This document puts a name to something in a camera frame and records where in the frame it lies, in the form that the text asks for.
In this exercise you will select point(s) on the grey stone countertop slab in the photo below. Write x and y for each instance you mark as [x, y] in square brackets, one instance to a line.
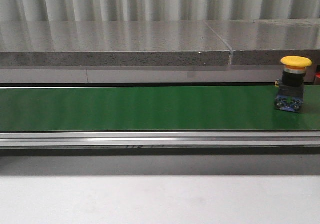
[110, 44]

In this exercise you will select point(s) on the green conveyor belt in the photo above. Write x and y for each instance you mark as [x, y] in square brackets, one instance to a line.
[166, 108]

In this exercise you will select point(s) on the red object at edge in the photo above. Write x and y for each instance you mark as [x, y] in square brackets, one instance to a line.
[317, 76]

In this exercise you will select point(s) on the aluminium conveyor frame rail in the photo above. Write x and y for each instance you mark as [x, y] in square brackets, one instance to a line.
[156, 139]

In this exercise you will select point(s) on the white pleated curtain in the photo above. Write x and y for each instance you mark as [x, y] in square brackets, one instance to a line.
[156, 10]

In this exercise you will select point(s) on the white cabinet panel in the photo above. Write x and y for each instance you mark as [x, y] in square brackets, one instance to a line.
[92, 75]

